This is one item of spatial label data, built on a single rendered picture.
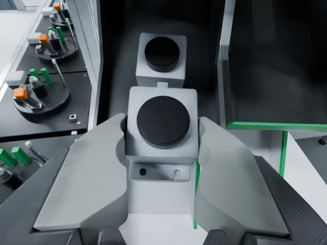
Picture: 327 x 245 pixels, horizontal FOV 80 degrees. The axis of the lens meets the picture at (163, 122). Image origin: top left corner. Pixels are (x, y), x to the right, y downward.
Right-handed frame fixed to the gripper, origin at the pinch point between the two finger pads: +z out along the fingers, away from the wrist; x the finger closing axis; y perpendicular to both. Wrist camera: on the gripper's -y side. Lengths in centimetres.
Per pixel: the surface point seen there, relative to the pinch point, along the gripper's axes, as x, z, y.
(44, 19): -52, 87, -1
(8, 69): -50, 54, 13
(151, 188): -0.9, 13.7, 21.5
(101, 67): -6.6, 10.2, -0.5
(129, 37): -4.4, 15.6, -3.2
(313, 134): 119, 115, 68
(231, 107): 7.9, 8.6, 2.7
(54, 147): -24.1, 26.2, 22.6
